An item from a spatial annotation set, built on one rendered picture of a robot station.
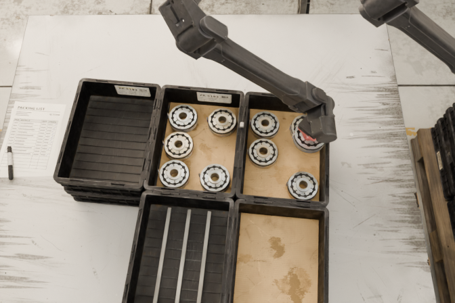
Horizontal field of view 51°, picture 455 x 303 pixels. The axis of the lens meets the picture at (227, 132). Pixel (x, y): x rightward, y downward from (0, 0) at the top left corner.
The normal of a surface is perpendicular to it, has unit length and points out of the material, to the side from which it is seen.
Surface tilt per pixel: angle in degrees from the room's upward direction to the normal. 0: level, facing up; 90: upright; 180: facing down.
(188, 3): 42
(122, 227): 0
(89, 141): 0
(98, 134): 0
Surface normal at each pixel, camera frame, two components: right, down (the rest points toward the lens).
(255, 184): 0.00, -0.44
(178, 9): -0.58, 0.36
